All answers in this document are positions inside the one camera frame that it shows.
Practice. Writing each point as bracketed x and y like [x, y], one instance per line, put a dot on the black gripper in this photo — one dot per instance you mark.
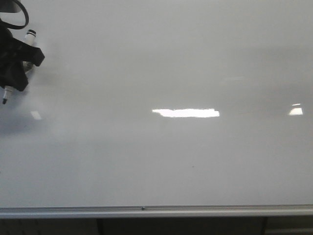
[11, 71]

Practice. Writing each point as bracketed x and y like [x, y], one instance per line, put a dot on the white black dry-erase marker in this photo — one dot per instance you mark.
[30, 40]

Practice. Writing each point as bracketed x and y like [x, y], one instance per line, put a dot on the large white whiteboard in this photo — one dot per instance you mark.
[184, 107]

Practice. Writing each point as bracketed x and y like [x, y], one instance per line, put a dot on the round grey magnet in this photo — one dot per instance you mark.
[27, 66]

